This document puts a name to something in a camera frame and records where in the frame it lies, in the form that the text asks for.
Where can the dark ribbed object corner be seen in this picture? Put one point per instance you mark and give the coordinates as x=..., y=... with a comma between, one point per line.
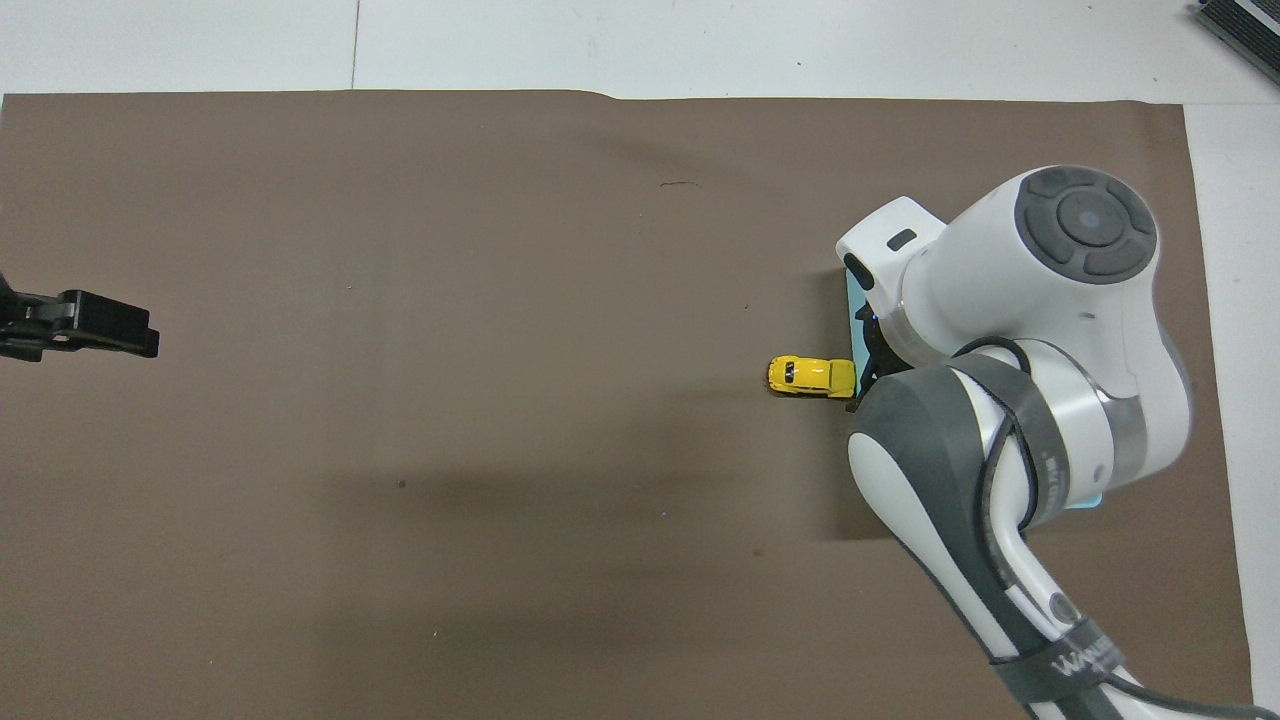
x=1245, y=25

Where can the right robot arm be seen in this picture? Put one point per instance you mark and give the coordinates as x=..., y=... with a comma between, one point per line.
x=1000, y=270

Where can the yellow toy beetle car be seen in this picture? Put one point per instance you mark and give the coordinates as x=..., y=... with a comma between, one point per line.
x=805, y=375

